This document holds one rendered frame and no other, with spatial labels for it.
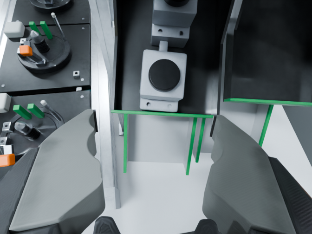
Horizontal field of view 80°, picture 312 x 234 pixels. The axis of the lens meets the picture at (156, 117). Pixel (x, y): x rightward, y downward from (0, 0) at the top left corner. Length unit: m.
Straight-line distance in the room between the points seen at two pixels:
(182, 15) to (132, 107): 0.12
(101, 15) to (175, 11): 0.10
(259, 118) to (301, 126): 1.61
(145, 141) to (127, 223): 0.24
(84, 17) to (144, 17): 0.48
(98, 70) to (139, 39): 0.35
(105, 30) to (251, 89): 0.21
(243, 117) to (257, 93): 0.16
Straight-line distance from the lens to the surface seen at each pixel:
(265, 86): 0.31
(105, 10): 0.26
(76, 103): 0.53
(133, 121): 0.38
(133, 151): 0.41
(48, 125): 0.50
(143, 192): 0.55
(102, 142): 0.49
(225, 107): 0.42
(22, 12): 0.82
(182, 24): 0.23
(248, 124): 0.46
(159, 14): 0.22
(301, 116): 2.10
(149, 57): 0.19
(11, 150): 0.42
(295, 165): 0.73
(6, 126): 0.53
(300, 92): 0.34
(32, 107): 0.47
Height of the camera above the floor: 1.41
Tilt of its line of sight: 65 degrees down
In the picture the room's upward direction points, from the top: 10 degrees clockwise
